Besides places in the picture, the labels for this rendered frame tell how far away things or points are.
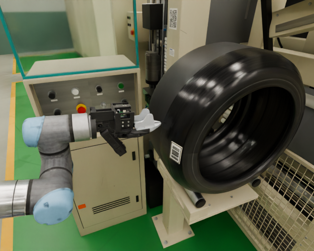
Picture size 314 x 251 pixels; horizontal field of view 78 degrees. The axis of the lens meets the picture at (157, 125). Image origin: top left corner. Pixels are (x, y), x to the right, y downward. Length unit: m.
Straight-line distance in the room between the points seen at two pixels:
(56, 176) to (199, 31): 0.73
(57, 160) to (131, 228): 1.33
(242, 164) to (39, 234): 1.64
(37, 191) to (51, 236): 1.47
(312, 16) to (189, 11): 0.42
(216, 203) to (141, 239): 0.93
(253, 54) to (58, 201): 0.60
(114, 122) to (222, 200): 0.64
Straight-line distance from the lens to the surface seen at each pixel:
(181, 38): 0.86
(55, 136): 0.53
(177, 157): 0.57
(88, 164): 1.30
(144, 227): 1.80
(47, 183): 0.50
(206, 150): 1.02
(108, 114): 0.53
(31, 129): 0.54
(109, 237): 1.80
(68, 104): 1.14
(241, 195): 1.03
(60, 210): 0.49
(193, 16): 0.87
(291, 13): 0.99
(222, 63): 0.58
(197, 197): 0.81
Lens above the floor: 1.55
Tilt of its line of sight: 32 degrees down
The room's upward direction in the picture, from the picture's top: straight up
